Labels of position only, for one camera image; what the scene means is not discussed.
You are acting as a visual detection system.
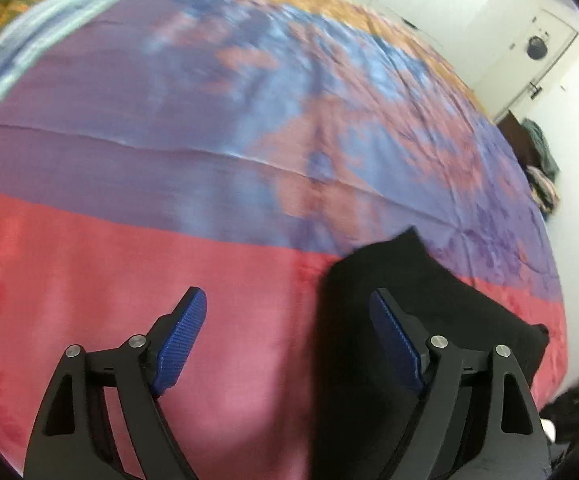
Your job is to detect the black pants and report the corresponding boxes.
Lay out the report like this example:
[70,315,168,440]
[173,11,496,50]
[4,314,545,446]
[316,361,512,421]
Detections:
[310,230,551,479]

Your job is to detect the pile of clothes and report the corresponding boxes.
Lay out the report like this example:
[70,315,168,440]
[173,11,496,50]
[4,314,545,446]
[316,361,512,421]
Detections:
[521,118,561,220]

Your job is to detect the white door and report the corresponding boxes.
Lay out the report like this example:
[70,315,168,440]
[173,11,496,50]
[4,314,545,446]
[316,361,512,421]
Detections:
[474,9,579,122]

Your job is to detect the colourful floral bedspread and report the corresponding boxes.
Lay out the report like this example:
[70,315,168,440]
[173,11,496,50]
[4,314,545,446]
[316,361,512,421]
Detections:
[0,0,566,479]

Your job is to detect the black door handle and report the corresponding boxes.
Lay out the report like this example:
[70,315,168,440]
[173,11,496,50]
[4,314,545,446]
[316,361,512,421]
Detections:
[528,81,543,101]

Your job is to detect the dark wooden side table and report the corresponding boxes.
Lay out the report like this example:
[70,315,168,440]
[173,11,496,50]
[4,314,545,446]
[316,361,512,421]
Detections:
[497,112,540,169]

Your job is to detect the dark round door hanger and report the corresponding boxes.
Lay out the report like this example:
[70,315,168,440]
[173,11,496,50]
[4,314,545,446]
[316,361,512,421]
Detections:
[526,35,549,61]

